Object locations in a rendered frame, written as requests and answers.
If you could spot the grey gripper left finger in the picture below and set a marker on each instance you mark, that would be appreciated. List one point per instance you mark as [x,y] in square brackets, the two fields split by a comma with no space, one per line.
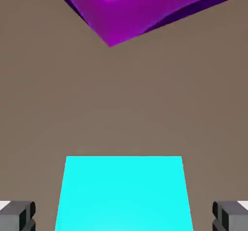
[13,215]

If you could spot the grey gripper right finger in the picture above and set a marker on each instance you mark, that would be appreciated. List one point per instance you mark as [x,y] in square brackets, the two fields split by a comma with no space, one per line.
[232,217]

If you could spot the small cyan cube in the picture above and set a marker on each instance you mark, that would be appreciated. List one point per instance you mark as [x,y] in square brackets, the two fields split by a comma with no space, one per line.
[124,194]

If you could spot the large purple box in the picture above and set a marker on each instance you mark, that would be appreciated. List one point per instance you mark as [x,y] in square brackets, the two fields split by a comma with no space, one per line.
[133,9]

